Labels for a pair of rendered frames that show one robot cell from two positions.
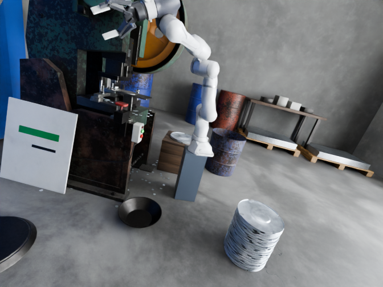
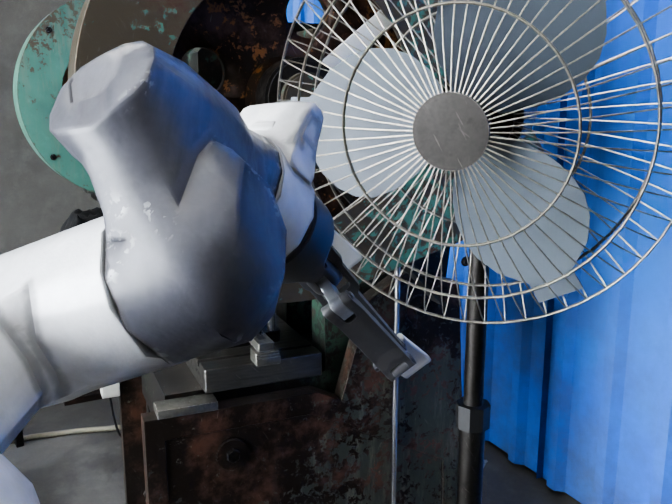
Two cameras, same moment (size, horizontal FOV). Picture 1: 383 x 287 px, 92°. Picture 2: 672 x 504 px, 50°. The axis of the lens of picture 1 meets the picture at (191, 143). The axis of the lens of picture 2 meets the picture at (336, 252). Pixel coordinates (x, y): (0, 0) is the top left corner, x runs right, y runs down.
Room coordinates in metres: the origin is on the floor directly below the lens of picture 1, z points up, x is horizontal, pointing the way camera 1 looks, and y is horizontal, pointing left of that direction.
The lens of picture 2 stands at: (1.49, 0.17, 1.34)
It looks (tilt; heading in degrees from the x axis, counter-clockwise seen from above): 12 degrees down; 153
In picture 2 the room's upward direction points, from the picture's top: straight up
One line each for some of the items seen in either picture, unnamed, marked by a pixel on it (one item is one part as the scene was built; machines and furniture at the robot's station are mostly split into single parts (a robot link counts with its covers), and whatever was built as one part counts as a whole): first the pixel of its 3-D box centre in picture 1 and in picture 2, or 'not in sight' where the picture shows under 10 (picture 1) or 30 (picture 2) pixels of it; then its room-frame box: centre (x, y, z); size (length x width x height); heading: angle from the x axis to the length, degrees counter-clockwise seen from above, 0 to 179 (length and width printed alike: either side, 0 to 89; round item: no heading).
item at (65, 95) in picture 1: (72, 131); not in sight; (1.22, 0.86, 0.45); 0.92 x 0.12 x 0.90; 88
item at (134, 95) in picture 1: (134, 102); not in sight; (1.47, 0.53, 0.72); 0.25 x 0.14 x 0.14; 88
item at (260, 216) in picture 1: (260, 214); not in sight; (0.98, -0.53, 0.32); 0.29 x 0.29 x 0.01
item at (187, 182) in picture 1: (189, 173); not in sight; (1.44, -0.05, 0.23); 0.18 x 0.18 x 0.45; 9
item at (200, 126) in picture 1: (202, 119); not in sight; (1.48, -0.03, 0.71); 0.18 x 0.11 x 0.25; 23
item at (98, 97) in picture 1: (101, 93); not in sight; (1.31, 0.71, 0.76); 0.17 x 0.06 x 0.10; 178
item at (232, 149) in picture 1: (223, 151); not in sight; (2.16, -0.42, 0.24); 0.42 x 0.42 x 0.48
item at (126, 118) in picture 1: (121, 123); not in sight; (1.16, 0.49, 0.62); 0.10 x 0.06 x 0.20; 178
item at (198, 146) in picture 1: (202, 143); not in sight; (1.45, -0.09, 0.52); 0.22 x 0.19 x 0.14; 99
